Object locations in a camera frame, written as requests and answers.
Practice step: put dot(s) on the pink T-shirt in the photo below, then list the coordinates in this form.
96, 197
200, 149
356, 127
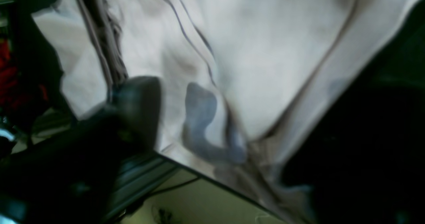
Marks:
243, 82

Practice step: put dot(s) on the black table cloth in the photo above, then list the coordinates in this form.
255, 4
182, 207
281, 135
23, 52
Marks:
398, 67

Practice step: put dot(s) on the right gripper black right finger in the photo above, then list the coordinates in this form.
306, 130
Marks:
364, 162

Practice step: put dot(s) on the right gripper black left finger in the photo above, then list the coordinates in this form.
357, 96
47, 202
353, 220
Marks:
67, 179

